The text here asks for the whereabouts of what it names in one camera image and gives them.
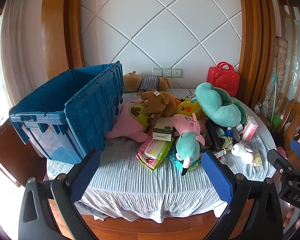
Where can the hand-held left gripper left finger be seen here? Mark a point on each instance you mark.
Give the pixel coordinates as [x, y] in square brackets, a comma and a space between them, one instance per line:
[85, 175]

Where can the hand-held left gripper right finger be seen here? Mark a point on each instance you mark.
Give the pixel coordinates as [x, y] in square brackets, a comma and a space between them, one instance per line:
[216, 177]

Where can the blue plastic crate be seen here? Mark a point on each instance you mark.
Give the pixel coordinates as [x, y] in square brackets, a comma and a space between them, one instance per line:
[90, 115]

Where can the green neck pillow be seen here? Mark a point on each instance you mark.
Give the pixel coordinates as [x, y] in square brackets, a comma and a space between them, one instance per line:
[215, 105]

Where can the round wooden desktop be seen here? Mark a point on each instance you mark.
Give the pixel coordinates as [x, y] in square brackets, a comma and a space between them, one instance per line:
[145, 230]

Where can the person's right hand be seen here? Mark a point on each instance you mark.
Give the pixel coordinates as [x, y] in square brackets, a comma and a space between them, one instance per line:
[288, 218]

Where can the pink cloth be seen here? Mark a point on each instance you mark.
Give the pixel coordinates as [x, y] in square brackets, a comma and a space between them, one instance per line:
[281, 152]

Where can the small yellow packet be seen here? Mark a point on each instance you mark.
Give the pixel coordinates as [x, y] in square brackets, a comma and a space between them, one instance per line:
[257, 160]

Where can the wooden chair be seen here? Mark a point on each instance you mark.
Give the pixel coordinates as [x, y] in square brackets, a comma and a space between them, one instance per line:
[295, 115]

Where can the white rabbit figurine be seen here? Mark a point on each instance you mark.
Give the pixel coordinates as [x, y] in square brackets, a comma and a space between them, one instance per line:
[242, 152]

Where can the small light green frog plush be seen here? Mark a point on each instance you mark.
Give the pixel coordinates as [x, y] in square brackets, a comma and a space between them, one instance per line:
[226, 142]

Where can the green object on floor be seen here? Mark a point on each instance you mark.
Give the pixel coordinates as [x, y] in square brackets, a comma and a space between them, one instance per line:
[276, 121]

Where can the pink tissue pack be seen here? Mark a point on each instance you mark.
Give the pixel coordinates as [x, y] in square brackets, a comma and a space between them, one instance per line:
[250, 130]

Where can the pink pig plush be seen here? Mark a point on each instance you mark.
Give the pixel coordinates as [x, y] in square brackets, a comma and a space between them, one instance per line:
[187, 145]

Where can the teal wet wipes pack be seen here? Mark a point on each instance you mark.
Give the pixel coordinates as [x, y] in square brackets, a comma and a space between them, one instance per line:
[174, 160]

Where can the small blue white figure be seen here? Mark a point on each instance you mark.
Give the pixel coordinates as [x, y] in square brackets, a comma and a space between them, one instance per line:
[229, 131]

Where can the green plush toy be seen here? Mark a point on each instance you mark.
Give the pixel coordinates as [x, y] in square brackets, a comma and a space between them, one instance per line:
[243, 115]

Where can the pale green mop stick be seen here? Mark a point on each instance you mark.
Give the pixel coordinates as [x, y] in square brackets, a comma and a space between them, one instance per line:
[274, 97]

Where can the pink starfish plush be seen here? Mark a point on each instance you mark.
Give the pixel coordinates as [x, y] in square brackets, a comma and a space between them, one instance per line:
[127, 127]

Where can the pink green wet wipes pack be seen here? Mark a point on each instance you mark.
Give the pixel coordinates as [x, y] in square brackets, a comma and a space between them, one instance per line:
[155, 152]

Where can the white box green label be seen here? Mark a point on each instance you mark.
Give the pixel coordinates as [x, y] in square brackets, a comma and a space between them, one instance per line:
[162, 130]

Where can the yellow mouse plush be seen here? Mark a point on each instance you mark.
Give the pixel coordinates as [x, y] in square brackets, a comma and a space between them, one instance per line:
[187, 108]

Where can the dark wooden cabinet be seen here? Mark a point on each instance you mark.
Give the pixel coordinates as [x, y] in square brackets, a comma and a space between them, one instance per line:
[10, 155]

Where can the orange plush piece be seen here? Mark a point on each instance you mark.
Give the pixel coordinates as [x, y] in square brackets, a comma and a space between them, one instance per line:
[176, 100]

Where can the rolled patterned carpet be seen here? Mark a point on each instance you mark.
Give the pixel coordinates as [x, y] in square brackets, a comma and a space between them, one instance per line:
[280, 62]

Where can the brown plush toy with tag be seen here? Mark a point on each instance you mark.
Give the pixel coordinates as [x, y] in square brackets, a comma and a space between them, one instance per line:
[160, 102]

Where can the red toy suitcase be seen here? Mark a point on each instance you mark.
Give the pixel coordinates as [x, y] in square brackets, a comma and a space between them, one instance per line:
[222, 80]

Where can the wooden framed glass door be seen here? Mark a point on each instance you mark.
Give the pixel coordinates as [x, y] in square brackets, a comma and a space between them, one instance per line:
[297, 42]

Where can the brown bear plush striped shirt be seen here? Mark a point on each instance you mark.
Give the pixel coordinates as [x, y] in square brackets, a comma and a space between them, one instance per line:
[150, 83]

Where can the white power socket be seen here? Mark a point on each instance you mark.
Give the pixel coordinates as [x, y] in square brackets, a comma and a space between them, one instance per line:
[167, 72]

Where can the pale curtain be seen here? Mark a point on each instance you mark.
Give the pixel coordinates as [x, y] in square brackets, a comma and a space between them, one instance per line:
[20, 42]

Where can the white coaxial wall socket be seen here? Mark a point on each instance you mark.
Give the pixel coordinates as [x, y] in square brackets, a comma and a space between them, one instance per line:
[177, 73]

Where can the wooden wall trim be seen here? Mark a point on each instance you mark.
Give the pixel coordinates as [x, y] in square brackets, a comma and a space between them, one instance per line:
[255, 42]
[57, 30]

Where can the white wall switch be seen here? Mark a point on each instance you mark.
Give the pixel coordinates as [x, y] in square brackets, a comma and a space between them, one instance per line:
[158, 72]

